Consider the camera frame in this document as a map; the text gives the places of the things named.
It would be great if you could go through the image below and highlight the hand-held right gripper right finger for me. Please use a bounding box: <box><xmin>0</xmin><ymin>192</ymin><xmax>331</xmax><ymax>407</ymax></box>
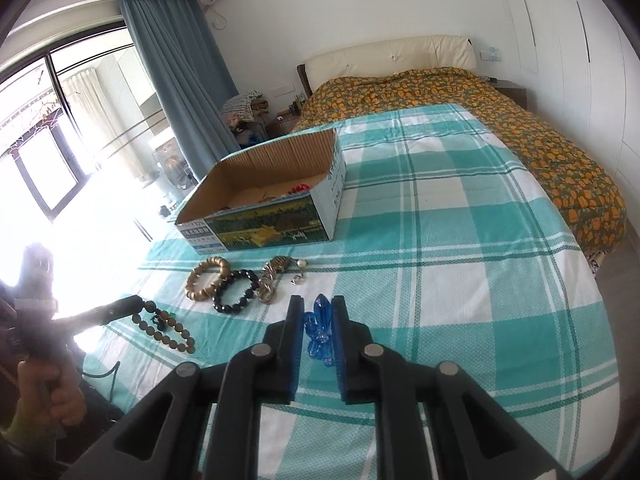
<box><xmin>332</xmin><ymin>295</ymin><xmax>576</xmax><ymax>480</ymax></box>

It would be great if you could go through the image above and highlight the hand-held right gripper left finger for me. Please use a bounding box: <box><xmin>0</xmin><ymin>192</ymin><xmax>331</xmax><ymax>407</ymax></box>
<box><xmin>60</xmin><ymin>295</ymin><xmax>307</xmax><ymax>480</ymax></box>

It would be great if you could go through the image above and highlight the white wardrobe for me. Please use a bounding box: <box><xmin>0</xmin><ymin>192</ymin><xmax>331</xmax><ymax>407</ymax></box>
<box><xmin>475</xmin><ymin>0</ymin><xmax>640</xmax><ymax>176</ymax></box>

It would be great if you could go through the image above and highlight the person's left hand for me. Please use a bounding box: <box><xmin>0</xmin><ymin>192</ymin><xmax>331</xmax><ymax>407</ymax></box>
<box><xmin>17</xmin><ymin>360</ymin><xmax>87</xmax><ymax>431</ymax></box>

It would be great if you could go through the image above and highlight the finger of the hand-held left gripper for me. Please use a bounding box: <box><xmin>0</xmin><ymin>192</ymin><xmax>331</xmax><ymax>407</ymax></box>
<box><xmin>52</xmin><ymin>296</ymin><xmax>146</xmax><ymax>334</ymax></box>

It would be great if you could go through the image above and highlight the black bead bracelet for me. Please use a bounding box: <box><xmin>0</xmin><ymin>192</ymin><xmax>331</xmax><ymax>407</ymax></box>
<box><xmin>212</xmin><ymin>269</ymin><xmax>261</xmax><ymax>315</ymax></box>

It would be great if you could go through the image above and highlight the orange floral bed blanket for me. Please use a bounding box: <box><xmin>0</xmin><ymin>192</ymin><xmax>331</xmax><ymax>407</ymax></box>
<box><xmin>290</xmin><ymin>66</ymin><xmax>629</xmax><ymax>262</ymax></box>

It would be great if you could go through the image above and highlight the teal plaid tablecloth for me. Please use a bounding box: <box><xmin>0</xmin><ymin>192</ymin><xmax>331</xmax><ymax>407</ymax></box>
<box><xmin>80</xmin><ymin>103</ymin><xmax>619</xmax><ymax>480</ymax></box>

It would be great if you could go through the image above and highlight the light wooden bead bracelet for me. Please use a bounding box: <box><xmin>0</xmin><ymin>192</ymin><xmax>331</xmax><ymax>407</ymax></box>
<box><xmin>185</xmin><ymin>256</ymin><xmax>234</xmax><ymax>302</ymax></box>

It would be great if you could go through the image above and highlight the gold chain bracelet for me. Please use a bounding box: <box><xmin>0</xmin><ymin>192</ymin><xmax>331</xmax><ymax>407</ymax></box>
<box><xmin>256</xmin><ymin>256</ymin><xmax>297</xmax><ymax>305</ymax></box>

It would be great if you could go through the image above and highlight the glass sliding door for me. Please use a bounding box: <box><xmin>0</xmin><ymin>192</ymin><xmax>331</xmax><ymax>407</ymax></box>
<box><xmin>45</xmin><ymin>45</ymin><xmax>201</xmax><ymax>211</ymax></box>

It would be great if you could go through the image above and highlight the pile of clothes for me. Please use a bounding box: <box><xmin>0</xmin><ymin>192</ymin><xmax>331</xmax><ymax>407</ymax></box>
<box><xmin>221</xmin><ymin>91</ymin><xmax>269</xmax><ymax>127</ymax></box>

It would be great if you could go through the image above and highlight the dark olive bead bracelet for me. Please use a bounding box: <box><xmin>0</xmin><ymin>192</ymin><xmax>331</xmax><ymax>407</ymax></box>
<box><xmin>131</xmin><ymin>299</ymin><xmax>197</xmax><ymax>356</ymax></box>

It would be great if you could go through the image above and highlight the person's left forearm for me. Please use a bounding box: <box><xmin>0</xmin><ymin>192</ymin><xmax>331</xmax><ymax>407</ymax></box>
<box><xmin>0</xmin><ymin>400</ymin><xmax>37</xmax><ymax>463</ymax></box>

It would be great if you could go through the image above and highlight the cardboard box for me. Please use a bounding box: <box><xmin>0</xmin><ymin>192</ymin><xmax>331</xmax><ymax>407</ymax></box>
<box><xmin>175</xmin><ymin>127</ymin><xmax>348</xmax><ymax>255</ymax></box>

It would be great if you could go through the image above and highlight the blue crystal bracelet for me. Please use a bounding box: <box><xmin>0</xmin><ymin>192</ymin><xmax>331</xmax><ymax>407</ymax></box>
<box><xmin>302</xmin><ymin>296</ymin><xmax>337</xmax><ymax>367</ymax></box>

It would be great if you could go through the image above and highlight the blue curtain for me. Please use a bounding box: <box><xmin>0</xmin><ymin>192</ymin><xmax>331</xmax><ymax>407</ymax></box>
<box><xmin>118</xmin><ymin>0</ymin><xmax>241</xmax><ymax>194</ymax></box>

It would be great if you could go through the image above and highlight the dark wooden nightstand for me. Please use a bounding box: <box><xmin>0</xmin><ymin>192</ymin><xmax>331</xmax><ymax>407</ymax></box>
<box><xmin>267</xmin><ymin>110</ymin><xmax>302</xmax><ymax>137</ymax></box>
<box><xmin>492</xmin><ymin>80</ymin><xmax>529</xmax><ymax>111</ymax></box>

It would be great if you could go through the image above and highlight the cream padded headboard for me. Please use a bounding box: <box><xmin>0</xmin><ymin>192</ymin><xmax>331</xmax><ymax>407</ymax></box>
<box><xmin>296</xmin><ymin>35</ymin><xmax>476</xmax><ymax>99</ymax></box>

